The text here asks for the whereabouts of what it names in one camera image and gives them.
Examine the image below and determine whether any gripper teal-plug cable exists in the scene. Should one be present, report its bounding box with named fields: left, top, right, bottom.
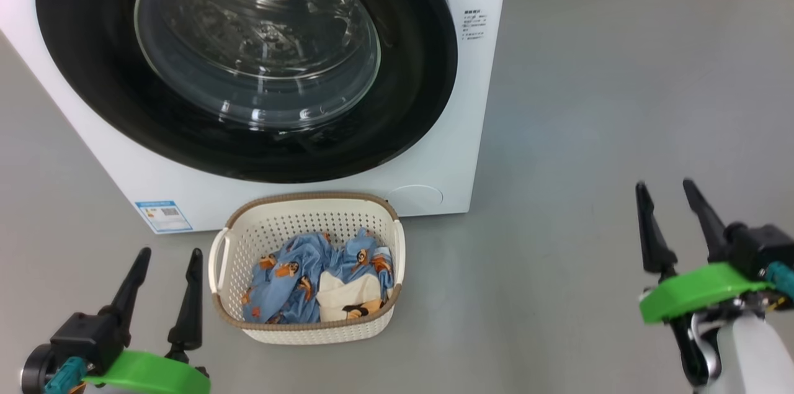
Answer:
left=43, top=356, right=87, bottom=394
left=764, top=261, right=794, bottom=297

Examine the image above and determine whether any blue and cream printed garment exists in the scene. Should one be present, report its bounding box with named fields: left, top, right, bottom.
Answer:
left=316, top=228, right=395, bottom=322

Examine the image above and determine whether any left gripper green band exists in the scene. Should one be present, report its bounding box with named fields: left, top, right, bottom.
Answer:
left=22, top=248, right=212, bottom=394

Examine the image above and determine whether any right gripper teal-plug cable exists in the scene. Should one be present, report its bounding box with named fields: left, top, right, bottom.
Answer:
left=764, top=261, right=794, bottom=297

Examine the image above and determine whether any small printed text label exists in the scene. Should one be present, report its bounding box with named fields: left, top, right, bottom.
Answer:
left=462, top=9, right=489, bottom=41

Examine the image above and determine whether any round white filter cover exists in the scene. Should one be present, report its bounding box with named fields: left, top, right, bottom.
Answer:
left=385, top=184, right=444, bottom=216

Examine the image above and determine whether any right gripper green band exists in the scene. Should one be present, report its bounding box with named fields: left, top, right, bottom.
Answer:
left=635, top=179, right=794, bottom=325

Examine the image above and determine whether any cream perforated laundry basket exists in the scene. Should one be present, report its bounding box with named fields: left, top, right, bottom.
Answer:
left=208, top=191, right=406, bottom=346

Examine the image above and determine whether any blue energy label sticker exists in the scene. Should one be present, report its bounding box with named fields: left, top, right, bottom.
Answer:
left=135, top=200, right=193, bottom=233

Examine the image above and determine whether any left gripper teal-plug cable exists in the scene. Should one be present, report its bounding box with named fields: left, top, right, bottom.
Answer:
left=43, top=356, right=87, bottom=394

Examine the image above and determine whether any blue bear-print garment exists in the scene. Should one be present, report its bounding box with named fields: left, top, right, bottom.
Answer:
left=241, top=231, right=336, bottom=325

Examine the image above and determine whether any black round glass machine door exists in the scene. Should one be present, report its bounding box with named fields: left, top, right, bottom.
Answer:
left=35, top=0, right=458, bottom=184

